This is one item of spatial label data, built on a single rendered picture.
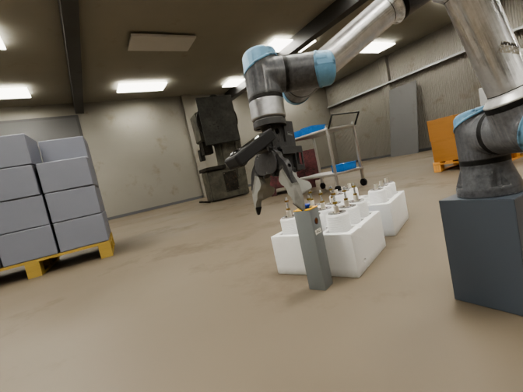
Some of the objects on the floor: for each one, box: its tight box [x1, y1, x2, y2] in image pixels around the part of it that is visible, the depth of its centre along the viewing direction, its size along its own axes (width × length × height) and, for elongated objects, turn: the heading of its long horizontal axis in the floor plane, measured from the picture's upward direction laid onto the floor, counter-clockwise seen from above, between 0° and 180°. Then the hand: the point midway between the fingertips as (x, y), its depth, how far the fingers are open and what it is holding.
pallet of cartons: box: [426, 114, 523, 173], centre depth 383 cm, size 79×111×65 cm
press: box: [190, 95, 249, 203], centre depth 715 cm, size 128×109×243 cm
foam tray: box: [358, 191, 409, 236], centre depth 189 cm, size 39×39×18 cm
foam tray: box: [271, 211, 386, 278], centre depth 146 cm, size 39×39×18 cm
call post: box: [293, 206, 333, 291], centre depth 118 cm, size 7×7×31 cm
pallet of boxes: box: [0, 134, 115, 279], centre depth 292 cm, size 123×82×122 cm
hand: (276, 214), depth 65 cm, fingers open, 14 cm apart
